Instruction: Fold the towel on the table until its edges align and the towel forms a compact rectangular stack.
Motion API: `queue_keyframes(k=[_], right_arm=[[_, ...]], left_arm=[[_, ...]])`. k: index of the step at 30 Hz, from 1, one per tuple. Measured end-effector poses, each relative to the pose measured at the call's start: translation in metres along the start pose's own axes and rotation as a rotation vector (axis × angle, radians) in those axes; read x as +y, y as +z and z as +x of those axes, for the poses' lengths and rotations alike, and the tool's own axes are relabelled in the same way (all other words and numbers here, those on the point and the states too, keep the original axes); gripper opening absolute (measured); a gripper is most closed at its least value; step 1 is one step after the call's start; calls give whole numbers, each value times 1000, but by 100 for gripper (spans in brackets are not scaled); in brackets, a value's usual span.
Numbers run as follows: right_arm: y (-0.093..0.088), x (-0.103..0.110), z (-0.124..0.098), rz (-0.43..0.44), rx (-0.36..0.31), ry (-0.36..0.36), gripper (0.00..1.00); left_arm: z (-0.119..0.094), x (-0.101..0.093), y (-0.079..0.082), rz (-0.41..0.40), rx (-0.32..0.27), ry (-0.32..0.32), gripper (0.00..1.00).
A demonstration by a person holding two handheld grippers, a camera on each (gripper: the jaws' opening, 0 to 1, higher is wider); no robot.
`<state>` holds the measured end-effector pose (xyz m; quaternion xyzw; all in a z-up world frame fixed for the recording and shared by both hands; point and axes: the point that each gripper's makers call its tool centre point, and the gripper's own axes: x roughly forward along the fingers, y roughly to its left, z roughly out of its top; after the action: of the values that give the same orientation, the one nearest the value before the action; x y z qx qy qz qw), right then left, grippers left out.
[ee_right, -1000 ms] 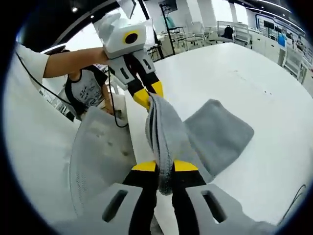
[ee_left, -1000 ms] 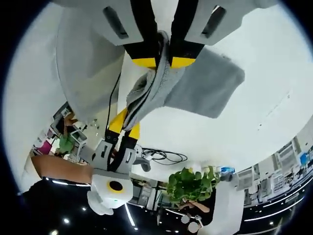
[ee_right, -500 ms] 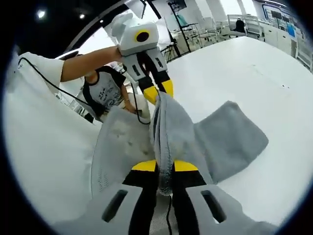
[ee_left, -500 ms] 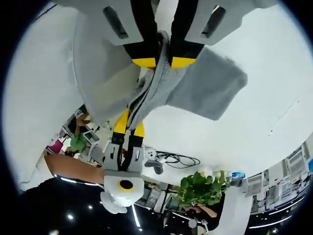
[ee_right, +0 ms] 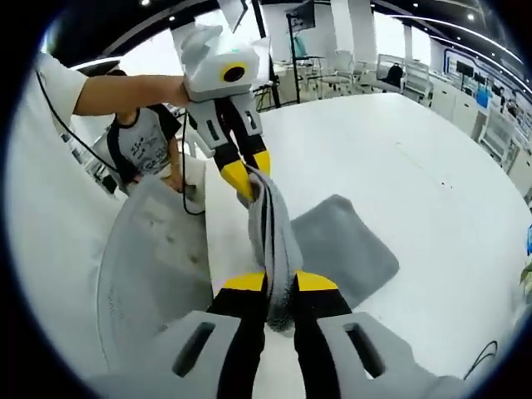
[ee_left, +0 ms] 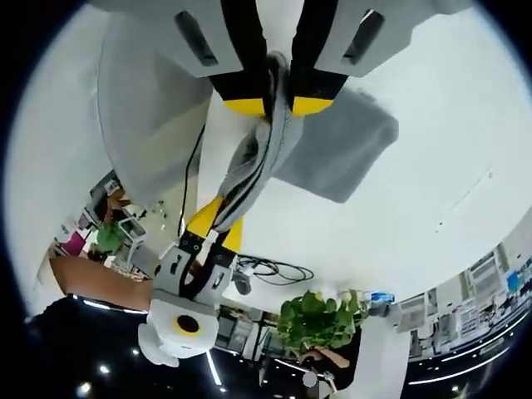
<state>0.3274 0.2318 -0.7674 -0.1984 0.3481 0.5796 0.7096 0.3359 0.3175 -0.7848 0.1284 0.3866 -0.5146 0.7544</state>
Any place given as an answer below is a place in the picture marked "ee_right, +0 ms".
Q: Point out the grey mesh office chair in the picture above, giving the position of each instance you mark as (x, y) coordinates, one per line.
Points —
(149, 257)

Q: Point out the grey towel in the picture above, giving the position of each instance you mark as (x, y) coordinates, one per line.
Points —
(345, 249)

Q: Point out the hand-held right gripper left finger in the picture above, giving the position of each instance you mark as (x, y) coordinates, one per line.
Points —
(195, 353)

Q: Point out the black display on stand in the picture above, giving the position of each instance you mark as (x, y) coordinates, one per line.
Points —
(300, 14)

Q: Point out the operator in white shirt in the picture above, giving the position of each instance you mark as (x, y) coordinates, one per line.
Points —
(50, 216)

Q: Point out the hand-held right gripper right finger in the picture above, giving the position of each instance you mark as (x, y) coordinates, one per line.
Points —
(357, 357)

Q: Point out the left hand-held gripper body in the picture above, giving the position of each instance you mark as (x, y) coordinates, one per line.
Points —
(208, 62)

